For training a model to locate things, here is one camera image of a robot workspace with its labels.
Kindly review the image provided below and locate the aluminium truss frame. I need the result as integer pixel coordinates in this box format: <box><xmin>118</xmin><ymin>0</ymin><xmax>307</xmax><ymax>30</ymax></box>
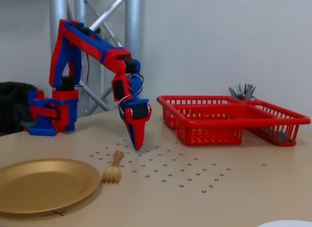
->
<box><xmin>49</xmin><ymin>0</ymin><xmax>144</xmax><ymax>114</ymax></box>

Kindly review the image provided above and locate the red white gripper servo cable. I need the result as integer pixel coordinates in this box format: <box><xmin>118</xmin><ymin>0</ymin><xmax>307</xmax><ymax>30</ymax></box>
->
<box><xmin>118</xmin><ymin>74</ymin><xmax>145</xmax><ymax>109</ymax></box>

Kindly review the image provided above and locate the black fabric object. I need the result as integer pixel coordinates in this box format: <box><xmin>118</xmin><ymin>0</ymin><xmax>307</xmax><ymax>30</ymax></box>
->
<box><xmin>0</xmin><ymin>82</ymin><xmax>39</xmax><ymax>137</ymax></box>

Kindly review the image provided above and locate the blue gripper black motor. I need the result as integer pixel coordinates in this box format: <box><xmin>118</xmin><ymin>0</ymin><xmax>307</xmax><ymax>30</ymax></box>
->
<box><xmin>118</xmin><ymin>98</ymin><xmax>153</xmax><ymax>151</ymax></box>

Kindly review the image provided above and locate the gold plastic plate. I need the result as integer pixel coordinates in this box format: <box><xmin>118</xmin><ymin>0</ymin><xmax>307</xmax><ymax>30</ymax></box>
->
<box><xmin>0</xmin><ymin>158</ymin><xmax>102</xmax><ymax>215</ymax></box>

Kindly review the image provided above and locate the red white arm servo cable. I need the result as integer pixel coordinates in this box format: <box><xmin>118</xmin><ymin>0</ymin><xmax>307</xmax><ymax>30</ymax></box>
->
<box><xmin>77</xmin><ymin>52</ymin><xmax>90</xmax><ymax>88</ymax></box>

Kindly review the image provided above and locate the white round disc base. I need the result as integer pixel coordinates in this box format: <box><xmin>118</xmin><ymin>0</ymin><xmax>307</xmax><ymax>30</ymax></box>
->
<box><xmin>257</xmin><ymin>220</ymin><xmax>312</xmax><ymax>227</ymax></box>

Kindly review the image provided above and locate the gold plastic fork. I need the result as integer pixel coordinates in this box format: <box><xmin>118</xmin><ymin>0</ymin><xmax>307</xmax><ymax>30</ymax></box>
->
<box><xmin>101</xmin><ymin>150</ymin><xmax>125</xmax><ymax>184</ymax></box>

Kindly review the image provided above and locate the red plastic cutlery basket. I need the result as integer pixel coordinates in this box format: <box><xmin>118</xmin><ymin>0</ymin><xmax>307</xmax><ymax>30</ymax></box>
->
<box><xmin>156</xmin><ymin>95</ymin><xmax>312</xmax><ymax>147</ymax></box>

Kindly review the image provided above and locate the grey plastic fork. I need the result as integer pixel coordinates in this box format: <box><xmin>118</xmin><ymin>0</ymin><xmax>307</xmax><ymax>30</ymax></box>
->
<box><xmin>243</xmin><ymin>83</ymin><xmax>256</xmax><ymax>101</ymax></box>
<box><xmin>228</xmin><ymin>83</ymin><xmax>245</xmax><ymax>101</ymax></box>

